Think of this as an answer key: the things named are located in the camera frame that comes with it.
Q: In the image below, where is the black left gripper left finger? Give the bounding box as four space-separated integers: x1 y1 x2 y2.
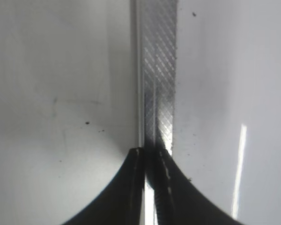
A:
65 148 145 225

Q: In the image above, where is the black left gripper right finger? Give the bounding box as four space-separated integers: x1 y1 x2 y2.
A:
145 141 239 225

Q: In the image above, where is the white board with aluminium frame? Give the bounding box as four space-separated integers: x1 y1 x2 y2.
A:
135 0 281 225

